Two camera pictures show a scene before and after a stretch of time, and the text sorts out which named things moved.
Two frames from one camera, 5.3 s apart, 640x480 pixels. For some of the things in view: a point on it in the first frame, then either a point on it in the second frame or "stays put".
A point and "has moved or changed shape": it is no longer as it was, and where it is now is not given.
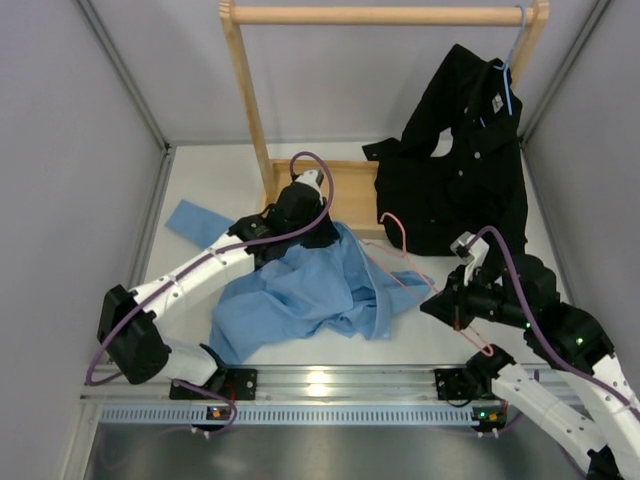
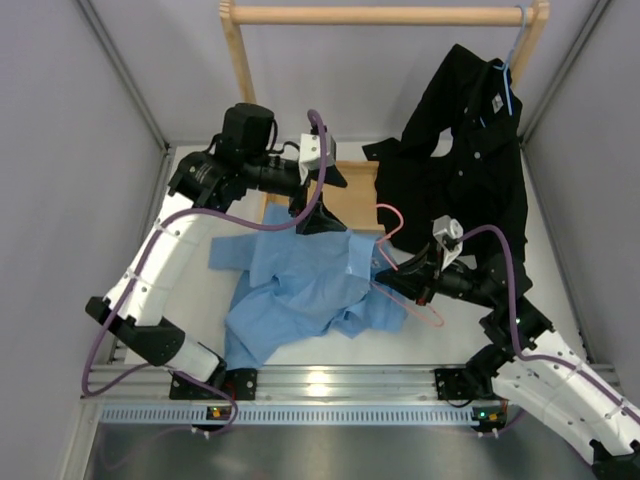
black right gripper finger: x=451 y=309 → x=415 y=284
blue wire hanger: x=506 y=68 stays put
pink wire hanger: x=472 y=332 → x=380 y=243
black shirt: x=455 y=169 stays put
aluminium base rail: x=379 y=382 stays put
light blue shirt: x=336 y=286 has moved or changed shape
